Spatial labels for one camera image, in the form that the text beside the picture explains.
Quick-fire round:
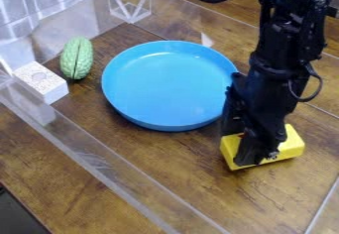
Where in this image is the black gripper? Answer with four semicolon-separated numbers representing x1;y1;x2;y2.
221;54;309;167

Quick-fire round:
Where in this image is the yellow brick with label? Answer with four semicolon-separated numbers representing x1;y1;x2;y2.
220;124;305;171

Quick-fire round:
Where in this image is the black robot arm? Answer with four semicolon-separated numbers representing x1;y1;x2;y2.
221;0;331;169

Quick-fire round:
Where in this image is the blue round tray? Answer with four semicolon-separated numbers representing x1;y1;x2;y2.
100;41;237;132

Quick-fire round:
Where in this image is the green textured gourd toy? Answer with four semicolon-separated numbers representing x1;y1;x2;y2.
60;37;93;80

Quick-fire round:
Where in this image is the white speckled block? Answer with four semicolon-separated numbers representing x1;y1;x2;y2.
13;61;69;104

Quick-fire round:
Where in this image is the clear acrylic enclosure wall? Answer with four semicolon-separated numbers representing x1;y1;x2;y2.
0;0;339;234

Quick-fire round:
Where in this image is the clear acrylic corner bracket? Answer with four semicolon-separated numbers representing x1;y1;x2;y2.
108;0;152;24

